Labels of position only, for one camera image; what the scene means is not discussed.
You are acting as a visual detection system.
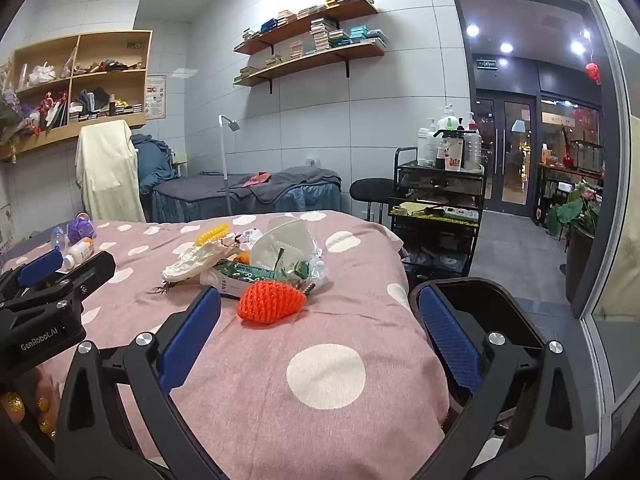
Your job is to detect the dark hall table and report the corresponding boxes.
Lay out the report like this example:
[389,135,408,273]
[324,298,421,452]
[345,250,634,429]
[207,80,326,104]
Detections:
[536,159,606,222]

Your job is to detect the dark brown trash bin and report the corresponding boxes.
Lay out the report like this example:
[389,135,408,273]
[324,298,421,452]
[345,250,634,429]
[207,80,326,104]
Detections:
[407,276,548,436]

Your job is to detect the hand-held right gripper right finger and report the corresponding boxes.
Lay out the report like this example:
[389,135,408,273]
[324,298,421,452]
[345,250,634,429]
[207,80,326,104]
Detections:
[418,286,587,480]

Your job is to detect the white red printed snack wrapper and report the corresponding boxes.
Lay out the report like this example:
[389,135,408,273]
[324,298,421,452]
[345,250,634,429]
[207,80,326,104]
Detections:
[220,229,264,256]

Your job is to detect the grey clothes pile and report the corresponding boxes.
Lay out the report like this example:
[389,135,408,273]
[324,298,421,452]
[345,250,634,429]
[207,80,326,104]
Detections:
[150,166,344,222]

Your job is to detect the blue cloth pile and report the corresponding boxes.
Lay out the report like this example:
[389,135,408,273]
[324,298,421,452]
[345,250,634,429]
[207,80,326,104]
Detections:
[131,133,179,196]

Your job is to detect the wooden wall cabinet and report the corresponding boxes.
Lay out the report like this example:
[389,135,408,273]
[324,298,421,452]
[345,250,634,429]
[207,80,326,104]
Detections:
[0,29,154,162]

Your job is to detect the clear ribbed plastic bottle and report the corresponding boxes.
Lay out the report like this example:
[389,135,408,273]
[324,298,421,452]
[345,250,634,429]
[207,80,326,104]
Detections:
[462,130,484,170]

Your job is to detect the glass double door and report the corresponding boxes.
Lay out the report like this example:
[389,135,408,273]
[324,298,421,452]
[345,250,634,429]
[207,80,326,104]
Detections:
[474,94,540,209]

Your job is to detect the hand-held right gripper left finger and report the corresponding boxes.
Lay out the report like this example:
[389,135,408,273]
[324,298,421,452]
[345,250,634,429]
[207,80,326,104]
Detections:
[54,285,222,480]

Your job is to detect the red and white paper cup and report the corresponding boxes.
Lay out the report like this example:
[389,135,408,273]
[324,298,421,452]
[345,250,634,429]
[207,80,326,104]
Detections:
[443,139,464,172]

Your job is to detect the wall poster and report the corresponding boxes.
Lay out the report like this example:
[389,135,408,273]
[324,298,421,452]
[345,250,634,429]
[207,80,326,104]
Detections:
[145,74,167,121]

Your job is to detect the person's left hand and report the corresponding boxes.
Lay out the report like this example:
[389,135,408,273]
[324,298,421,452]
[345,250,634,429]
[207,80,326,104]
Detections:
[0,366,65,442]

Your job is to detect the black round stool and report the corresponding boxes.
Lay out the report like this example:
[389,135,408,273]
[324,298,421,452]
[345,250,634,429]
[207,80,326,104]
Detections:
[349,178,396,224]

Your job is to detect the wooden wall shelf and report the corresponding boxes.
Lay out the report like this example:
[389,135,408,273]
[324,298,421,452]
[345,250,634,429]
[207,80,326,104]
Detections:
[233,0,380,58]
[233,40,386,95]

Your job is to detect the black trolley cart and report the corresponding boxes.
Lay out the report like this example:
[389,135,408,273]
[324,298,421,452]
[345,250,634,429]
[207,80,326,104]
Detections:
[389,147,489,279]

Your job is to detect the white plastic bag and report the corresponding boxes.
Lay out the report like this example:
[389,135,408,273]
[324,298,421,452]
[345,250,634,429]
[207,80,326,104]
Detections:
[27,62,57,86]

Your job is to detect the white face mask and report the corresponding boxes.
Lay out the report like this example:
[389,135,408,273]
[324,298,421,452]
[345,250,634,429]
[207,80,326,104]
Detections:
[250,217,322,271]

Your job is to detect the white floor lamp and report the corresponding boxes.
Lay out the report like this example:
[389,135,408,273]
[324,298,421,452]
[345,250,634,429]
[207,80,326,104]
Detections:
[217,114,241,216]

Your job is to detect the cream towel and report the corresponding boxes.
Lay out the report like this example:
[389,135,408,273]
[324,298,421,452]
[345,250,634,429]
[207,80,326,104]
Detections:
[75,119,147,224]

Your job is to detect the clear plastic wrapper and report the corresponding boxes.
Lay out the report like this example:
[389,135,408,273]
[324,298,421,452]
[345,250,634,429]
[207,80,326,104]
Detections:
[277,252,331,295]

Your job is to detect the pink polka dot blanket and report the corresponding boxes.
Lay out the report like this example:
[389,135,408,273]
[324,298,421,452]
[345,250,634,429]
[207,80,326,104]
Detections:
[0,210,451,480]

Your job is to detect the orange knitted carrot toy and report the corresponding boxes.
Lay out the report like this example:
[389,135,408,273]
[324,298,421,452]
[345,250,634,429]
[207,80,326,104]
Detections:
[237,280,307,325]

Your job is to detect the yellow cloth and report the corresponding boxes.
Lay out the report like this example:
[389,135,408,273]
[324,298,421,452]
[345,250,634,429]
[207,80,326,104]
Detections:
[399,201,442,217]

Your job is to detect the potted green plant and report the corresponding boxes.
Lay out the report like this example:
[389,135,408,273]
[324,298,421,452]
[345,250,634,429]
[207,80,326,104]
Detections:
[544,181,602,289]

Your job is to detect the red cloth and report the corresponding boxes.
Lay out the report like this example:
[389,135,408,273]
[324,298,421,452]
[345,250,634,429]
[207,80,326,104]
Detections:
[231,172,274,189]

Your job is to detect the green label pump bottle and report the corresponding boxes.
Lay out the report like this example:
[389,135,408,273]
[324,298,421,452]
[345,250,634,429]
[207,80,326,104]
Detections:
[438,104,461,134]

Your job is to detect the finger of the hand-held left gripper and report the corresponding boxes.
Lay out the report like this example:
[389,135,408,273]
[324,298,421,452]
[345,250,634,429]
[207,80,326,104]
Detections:
[0,249,65,293]
[30,251,117,306]

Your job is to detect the white bottle with orange cap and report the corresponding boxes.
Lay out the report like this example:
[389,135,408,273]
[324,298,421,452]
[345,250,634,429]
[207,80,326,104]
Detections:
[62,238,95,270]

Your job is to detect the dark folded cloths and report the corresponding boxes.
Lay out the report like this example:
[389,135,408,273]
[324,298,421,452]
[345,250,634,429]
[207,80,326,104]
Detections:
[74,87,114,112]

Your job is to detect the white paper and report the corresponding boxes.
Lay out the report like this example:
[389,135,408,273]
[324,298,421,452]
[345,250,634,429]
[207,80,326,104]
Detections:
[161,244,236,283]

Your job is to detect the yellow spiky hair roller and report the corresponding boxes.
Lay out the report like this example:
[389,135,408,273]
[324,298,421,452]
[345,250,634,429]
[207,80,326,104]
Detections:
[194,226,230,247]

